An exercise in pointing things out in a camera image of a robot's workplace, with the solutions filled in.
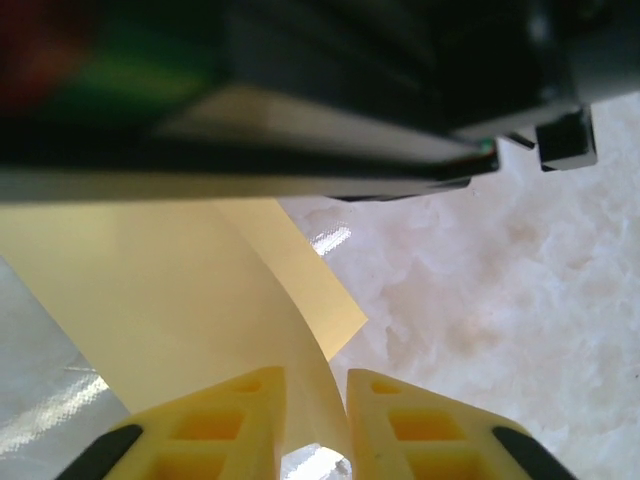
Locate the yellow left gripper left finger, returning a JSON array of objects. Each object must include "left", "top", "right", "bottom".
[{"left": 59, "top": 366, "right": 287, "bottom": 480}]

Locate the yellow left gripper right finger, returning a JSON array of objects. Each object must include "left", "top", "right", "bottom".
[{"left": 346, "top": 368, "right": 576, "bottom": 480}]

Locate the yellow paper sheet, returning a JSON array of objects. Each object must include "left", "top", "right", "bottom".
[{"left": 0, "top": 172, "right": 370, "bottom": 454}]

